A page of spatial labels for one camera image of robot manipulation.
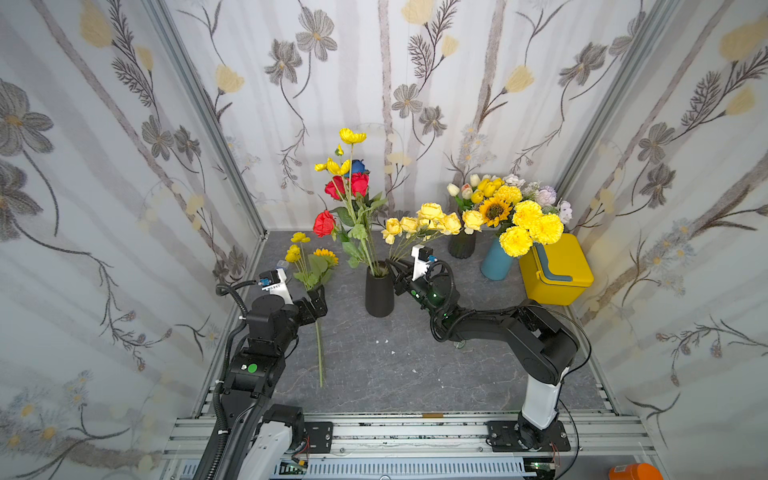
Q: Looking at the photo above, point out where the black vase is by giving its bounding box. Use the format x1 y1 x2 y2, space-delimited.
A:
365 261 395 318

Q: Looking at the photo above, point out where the yellow sunflower stem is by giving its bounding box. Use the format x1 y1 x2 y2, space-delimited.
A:
302 249 339 292

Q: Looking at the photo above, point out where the yellow poppy flower stem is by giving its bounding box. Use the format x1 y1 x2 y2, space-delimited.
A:
283 230 325 389

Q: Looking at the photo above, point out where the yellow rose bunch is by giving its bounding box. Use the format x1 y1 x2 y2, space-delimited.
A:
382 203 486 260

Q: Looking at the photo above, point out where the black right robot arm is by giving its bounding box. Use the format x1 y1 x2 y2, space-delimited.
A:
386 259 579 452

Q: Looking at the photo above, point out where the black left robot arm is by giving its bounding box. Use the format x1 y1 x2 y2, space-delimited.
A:
194 278 328 479

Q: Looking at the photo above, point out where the dark glass vase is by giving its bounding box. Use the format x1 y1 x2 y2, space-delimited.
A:
448 231 477 259

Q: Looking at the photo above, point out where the teal vase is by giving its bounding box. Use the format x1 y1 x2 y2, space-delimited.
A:
480 237 516 281

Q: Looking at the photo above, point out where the red rose bouquet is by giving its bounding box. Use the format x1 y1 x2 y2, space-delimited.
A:
313 159 386 278

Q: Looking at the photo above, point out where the mixed tulip sunflower bouquet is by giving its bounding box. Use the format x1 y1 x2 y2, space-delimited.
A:
446 174 573 228

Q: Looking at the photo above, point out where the tall yellow poppy stem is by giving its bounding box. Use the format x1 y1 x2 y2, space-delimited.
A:
313 128 370 200

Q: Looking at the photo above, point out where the yellow marigold bouquet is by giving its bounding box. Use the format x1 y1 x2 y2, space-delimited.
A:
499 200 565 258

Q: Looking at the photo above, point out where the yellow lidded box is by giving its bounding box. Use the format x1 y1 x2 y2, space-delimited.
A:
519 234 594 306

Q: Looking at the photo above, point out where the orange object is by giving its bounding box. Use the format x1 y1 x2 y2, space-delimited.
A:
609 463 663 480

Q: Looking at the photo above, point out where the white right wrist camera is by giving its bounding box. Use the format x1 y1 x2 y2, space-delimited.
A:
411 245 436 281

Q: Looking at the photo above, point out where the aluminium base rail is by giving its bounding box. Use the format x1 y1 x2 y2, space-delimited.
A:
158 411 661 480

